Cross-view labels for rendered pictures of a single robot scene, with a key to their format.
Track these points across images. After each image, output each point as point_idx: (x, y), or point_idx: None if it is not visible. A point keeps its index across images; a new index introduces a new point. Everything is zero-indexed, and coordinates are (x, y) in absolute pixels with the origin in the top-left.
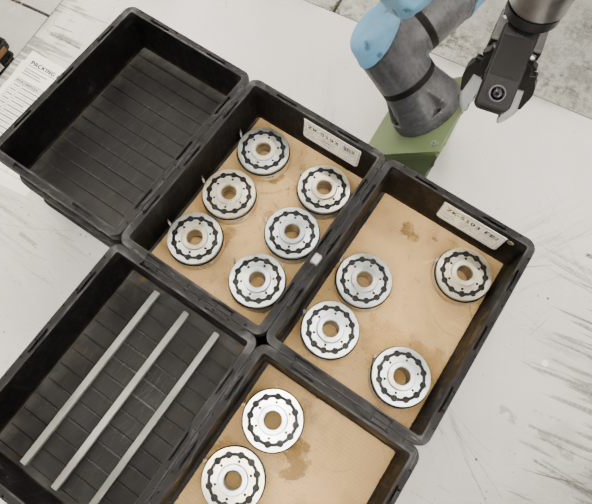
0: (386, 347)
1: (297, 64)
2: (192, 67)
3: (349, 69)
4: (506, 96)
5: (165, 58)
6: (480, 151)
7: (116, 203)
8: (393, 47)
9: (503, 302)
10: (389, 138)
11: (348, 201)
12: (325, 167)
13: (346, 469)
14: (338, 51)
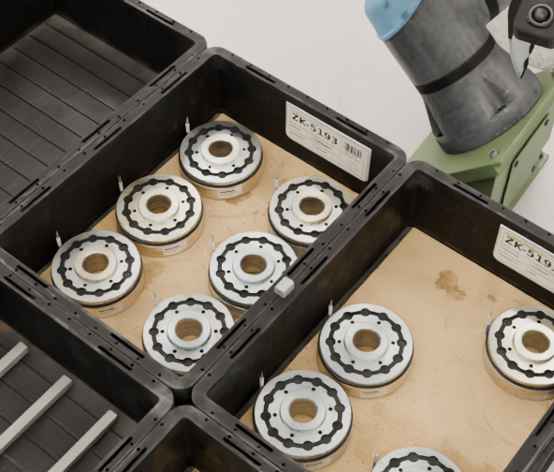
0: None
1: (293, 63)
2: (124, 37)
3: (376, 74)
4: (553, 18)
5: (85, 29)
6: None
7: None
8: (425, 5)
9: None
10: (430, 160)
11: (343, 212)
12: (316, 179)
13: None
14: (360, 49)
